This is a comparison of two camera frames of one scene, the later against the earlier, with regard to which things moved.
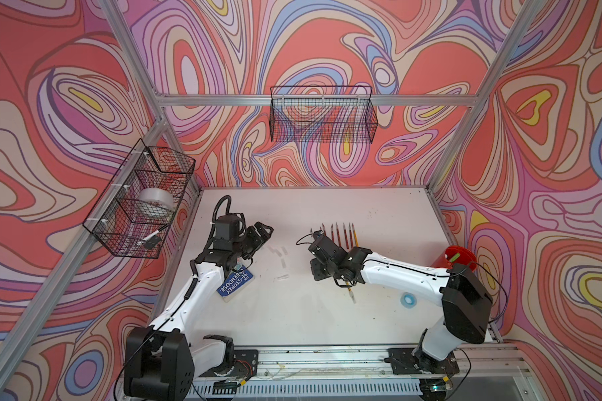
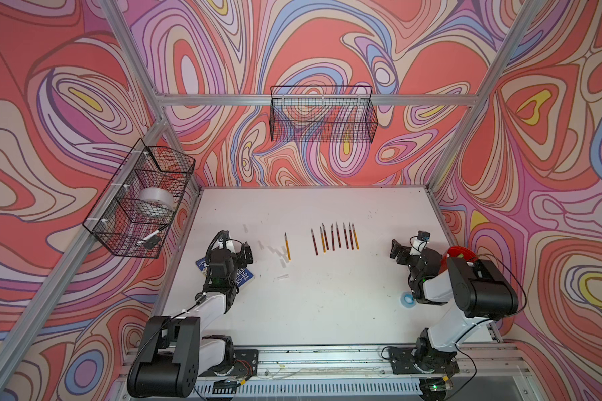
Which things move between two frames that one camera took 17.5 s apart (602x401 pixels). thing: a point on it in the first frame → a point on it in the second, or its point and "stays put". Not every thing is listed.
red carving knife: x=350 y=236 stays put
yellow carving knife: x=356 y=240 stays put
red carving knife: x=345 y=234 stays put
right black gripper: x=318 y=276 → x=396 y=249
